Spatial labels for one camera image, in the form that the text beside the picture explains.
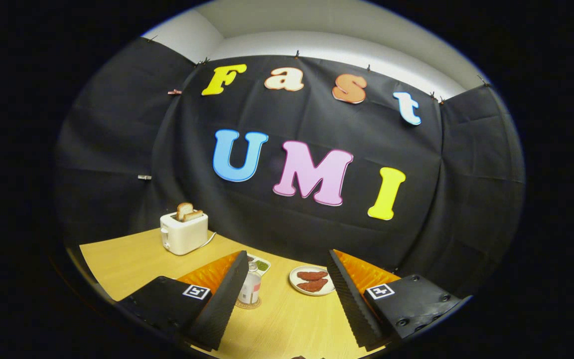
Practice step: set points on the wooden table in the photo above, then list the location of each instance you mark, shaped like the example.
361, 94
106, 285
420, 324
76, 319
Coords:
287, 324

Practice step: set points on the white divided dish of beans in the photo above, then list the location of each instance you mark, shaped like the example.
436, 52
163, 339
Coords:
262, 266

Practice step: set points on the black backdrop cloth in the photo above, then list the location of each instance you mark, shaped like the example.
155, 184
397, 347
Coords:
466, 174

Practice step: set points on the clear juice bottle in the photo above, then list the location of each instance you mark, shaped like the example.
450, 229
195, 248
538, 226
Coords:
251, 289

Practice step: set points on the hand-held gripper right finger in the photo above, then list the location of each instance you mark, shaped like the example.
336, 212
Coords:
357, 309

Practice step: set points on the white round plate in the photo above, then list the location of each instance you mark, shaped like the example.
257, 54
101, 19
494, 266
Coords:
293, 279

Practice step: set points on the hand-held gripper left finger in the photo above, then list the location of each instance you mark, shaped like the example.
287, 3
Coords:
217, 309

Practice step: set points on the brown meat slice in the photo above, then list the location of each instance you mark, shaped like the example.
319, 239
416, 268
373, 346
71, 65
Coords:
313, 285
312, 275

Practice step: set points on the white toaster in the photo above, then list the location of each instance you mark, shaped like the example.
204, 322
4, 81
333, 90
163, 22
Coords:
185, 237

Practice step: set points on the round cork coaster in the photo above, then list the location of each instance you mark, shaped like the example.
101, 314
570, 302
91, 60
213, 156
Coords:
248, 306

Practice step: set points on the toast slice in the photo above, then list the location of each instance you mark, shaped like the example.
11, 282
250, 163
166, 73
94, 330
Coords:
183, 209
195, 215

